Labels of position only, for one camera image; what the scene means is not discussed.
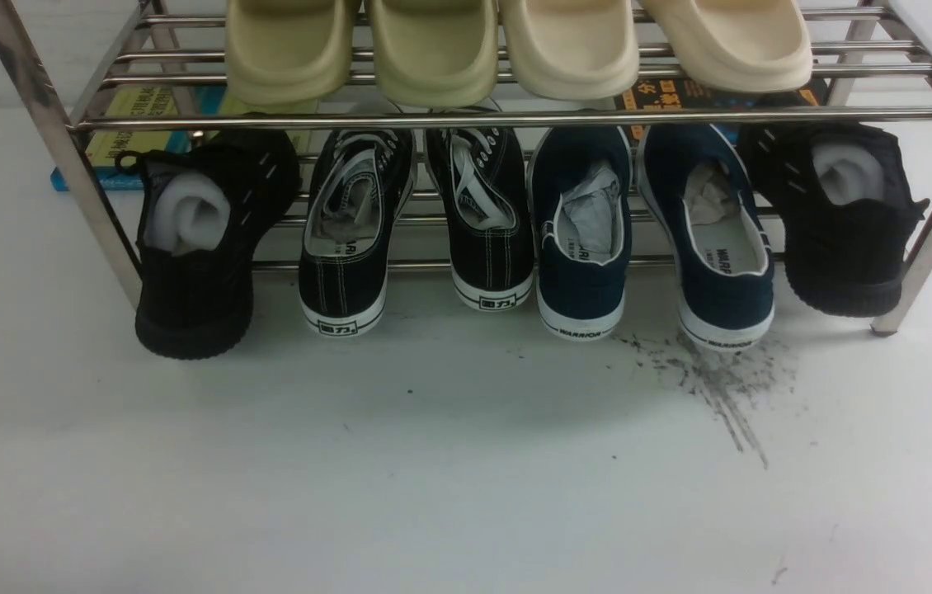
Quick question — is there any black knit sneaker left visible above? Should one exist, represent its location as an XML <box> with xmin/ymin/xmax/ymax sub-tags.
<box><xmin>115</xmin><ymin>129</ymin><xmax>301</xmax><ymax>361</ymax></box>

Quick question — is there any black orange book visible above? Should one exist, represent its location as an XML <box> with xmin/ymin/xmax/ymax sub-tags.
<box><xmin>613</xmin><ymin>78</ymin><xmax>831</xmax><ymax>111</ymax></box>

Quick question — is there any navy slip-on shoe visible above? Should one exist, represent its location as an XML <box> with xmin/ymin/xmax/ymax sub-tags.
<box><xmin>526</xmin><ymin>125</ymin><xmax>633</xmax><ymax>342</ymax></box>
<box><xmin>635</xmin><ymin>124</ymin><xmax>775</xmax><ymax>352</ymax></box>

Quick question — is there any black canvas sneaker left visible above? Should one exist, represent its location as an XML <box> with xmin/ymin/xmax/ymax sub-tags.
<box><xmin>298</xmin><ymin>130</ymin><xmax>417</xmax><ymax>337</ymax></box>

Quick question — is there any cream slipper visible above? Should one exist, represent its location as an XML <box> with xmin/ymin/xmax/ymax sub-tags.
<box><xmin>641</xmin><ymin>1</ymin><xmax>814</xmax><ymax>94</ymax></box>
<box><xmin>497</xmin><ymin>1</ymin><xmax>639</xmax><ymax>101</ymax></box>

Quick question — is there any stainless steel shoe rack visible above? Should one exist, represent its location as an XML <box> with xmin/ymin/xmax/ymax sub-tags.
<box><xmin>0</xmin><ymin>1</ymin><xmax>932</xmax><ymax>336</ymax></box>

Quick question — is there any black knit sneaker right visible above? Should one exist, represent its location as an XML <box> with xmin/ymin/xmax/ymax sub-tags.
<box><xmin>737</xmin><ymin>123</ymin><xmax>929</xmax><ymax>318</ymax></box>

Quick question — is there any black canvas sneaker right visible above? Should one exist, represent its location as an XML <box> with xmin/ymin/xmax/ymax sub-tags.
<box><xmin>423</xmin><ymin>128</ymin><xmax>535</xmax><ymax>312</ymax></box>

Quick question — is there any olive green slipper left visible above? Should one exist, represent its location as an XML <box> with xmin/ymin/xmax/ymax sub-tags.
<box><xmin>224</xmin><ymin>1</ymin><xmax>361</xmax><ymax>106</ymax></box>

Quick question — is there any olive green slipper right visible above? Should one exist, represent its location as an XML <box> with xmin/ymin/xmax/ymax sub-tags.
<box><xmin>364</xmin><ymin>1</ymin><xmax>499</xmax><ymax>109</ymax></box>

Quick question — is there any cream slipper left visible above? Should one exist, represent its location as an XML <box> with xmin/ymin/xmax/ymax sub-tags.
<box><xmin>497</xmin><ymin>1</ymin><xmax>639</xmax><ymax>101</ymax></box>

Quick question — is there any black canvas sneaker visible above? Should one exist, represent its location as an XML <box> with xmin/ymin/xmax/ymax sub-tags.
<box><xmin>298</xmin><ymin>130</ymin><xmax>417</xmax><ymax>337</ymax></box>
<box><xmin>423</xmin><ymin>128</ymin><xmax>535</xmax><ymax>312</ymax></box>

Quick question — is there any black knit sneaker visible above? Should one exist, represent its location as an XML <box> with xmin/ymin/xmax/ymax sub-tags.
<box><xmin>115</xmin><ymin>129</ymin><xmax>301</xmax><ymax>361</ymax></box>
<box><xmin>737</xmin><ymin>123</ymin><xmax>929</xmax><ymax>318</ymax></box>

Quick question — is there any cream slipper right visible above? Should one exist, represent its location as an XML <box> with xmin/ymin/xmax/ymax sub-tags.
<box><xmin>641</xmin><ymin>1</ymin><xmax>814</xmax><ymax>94</ymax></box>

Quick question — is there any olive green slipper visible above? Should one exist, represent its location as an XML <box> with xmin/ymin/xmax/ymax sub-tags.
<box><xmin>364</xmin><ymin>1</ymin><xmax>499</xmax><ymax>109</ymax></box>
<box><xmin>224</xmin><ymin>1</ymin><xmax>361</xmax><ymax>106</ymax></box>

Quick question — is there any yellow green book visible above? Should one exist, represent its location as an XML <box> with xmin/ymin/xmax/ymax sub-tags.
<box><xmin>86</xmin><ymin>86</ymin><xmax>318</xmax><ymax>191</ymax></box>

